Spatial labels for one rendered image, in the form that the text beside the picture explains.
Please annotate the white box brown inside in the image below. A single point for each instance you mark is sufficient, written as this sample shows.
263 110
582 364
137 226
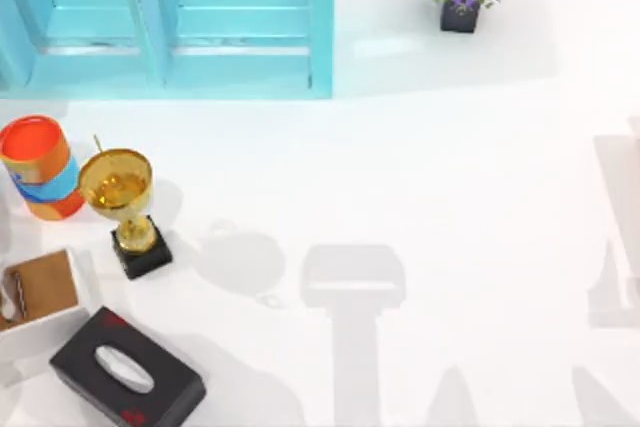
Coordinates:
45 287

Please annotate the black tissue box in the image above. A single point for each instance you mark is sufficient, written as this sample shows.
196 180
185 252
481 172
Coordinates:
150 387

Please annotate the light blue rack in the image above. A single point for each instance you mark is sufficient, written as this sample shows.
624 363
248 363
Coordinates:
240 22

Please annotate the gold trophy black base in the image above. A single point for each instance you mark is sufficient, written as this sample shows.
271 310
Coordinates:
125 197

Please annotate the orange and blue can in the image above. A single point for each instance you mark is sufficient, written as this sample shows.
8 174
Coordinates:
47 182

